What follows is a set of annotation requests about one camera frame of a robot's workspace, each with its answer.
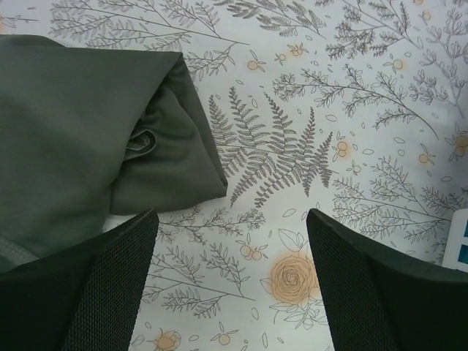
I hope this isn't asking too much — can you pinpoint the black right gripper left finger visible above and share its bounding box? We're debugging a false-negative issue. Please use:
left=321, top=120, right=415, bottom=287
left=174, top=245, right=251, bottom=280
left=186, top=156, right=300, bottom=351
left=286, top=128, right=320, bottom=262
left=1, top=210, right=159, bottom=350

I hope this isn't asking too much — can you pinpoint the white plastic laundry basket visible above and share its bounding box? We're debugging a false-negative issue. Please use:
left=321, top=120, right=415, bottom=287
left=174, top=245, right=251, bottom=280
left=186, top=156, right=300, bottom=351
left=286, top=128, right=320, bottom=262
left=442, top=209, right=468, bottom=273

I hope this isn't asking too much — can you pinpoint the floral patterned table mat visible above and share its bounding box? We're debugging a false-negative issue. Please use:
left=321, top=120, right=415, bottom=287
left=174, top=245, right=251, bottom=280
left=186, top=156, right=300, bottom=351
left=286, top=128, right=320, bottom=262
left=1, top=1, right=467, bottom=350

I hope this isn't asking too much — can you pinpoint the teal t shirt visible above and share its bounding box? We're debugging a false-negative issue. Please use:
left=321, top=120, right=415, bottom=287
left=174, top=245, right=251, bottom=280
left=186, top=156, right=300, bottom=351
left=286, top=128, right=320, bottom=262
left=457, top=219, right=468, bottom=265

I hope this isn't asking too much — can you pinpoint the grey t shirt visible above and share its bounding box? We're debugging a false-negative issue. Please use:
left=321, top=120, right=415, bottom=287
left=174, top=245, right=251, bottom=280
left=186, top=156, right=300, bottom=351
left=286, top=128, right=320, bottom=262
left=1, top=34, right=227, bottom=272

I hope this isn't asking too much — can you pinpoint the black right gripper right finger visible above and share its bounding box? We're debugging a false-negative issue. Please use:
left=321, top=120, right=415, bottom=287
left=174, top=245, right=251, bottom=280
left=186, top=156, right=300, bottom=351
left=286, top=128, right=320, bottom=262
left=306, top=209, right=467, bottom=350

